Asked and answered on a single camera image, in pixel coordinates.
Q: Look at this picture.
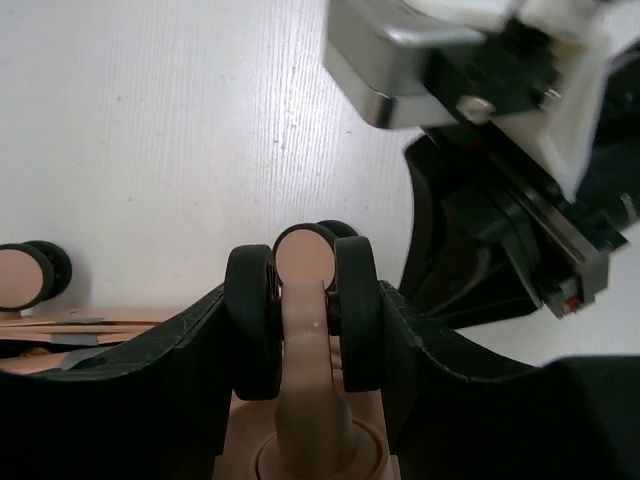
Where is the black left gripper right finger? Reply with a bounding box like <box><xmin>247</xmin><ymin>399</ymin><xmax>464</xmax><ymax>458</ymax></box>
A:
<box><xmin>381</xmin><ymin>283</ymin><xmax>639</xmax><ymax>479</ymax></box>

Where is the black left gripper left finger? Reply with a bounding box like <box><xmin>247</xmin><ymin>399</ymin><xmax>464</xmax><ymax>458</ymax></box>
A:
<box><xmin>1</xmin><ymin>287</ymin><xmax>231</xmax><ymax>479</ymax></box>

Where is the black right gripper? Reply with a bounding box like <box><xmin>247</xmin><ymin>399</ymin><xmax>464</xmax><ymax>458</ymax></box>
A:
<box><xmin>397</xmin><ymin>0</ymin><xmax>640</xmax><ymax>329</ymax></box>

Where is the pink hard-shell suitcase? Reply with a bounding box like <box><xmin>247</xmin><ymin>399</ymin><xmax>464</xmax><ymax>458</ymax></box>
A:
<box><xmin>30</xmin><ymin>236</ymin><xmax>396</xmax><ymax>479</ymax></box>

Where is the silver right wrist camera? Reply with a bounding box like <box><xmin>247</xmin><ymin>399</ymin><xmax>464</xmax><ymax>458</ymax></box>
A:
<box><xmin>324</xmin><ymin>1</ymin><xmax>610</xmax><ymax>197</ymax></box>

